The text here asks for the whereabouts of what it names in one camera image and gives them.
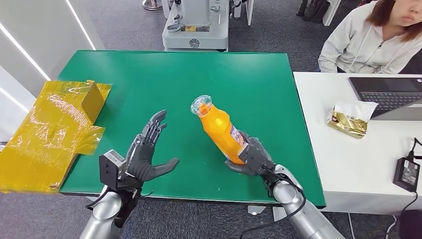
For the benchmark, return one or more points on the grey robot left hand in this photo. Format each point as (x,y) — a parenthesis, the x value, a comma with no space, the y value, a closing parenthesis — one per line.
(140,161)

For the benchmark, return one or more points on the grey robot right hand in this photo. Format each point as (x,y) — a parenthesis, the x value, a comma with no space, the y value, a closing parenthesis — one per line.
(257,158)

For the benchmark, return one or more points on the orange plastic bottle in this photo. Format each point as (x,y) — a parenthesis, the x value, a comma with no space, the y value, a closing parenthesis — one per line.
(219,128)

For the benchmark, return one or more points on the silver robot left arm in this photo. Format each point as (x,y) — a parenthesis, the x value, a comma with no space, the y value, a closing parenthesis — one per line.
(102,214)

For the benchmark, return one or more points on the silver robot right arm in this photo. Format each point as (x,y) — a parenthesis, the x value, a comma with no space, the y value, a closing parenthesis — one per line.
(306,217)

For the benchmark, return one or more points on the grey table foot plate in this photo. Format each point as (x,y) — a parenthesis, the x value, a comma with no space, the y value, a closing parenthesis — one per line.
(278,214)
(255,210)

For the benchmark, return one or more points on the white desk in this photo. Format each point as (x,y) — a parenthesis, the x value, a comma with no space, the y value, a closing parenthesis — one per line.
(346,165)

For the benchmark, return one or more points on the gold snack packet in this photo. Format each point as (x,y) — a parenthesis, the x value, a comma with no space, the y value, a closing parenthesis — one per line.
(349,122)

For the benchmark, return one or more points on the yellow taped cardboard box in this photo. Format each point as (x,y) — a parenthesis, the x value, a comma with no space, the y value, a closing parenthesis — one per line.
(43,138)

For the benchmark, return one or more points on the green table mat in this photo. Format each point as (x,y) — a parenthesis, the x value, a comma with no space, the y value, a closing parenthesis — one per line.
(197,76)

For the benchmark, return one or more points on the grey machine base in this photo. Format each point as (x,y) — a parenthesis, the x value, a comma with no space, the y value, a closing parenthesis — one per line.
(197,39)

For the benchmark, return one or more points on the grey laptop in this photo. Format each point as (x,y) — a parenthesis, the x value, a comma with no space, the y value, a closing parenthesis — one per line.
(385,95)

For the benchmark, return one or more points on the white furniture panel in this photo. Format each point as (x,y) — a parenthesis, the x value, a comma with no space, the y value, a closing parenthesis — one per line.
(249,10)

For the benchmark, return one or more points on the black power adapter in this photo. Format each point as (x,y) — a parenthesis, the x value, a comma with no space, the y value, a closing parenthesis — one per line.
(407,173)

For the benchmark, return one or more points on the person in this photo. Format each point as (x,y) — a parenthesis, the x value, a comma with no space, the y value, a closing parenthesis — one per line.
(356,43)

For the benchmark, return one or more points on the black shoes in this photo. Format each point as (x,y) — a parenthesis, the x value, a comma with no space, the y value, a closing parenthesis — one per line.
(311,11)

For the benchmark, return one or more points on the chrome stand base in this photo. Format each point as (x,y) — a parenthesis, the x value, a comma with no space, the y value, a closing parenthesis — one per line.
(151,5)

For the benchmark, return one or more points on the white furniture leg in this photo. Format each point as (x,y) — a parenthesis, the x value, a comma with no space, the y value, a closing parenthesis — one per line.
(331,13)

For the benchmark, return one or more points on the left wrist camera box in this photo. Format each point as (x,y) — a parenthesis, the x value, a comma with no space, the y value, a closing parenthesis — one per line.
(110,168)

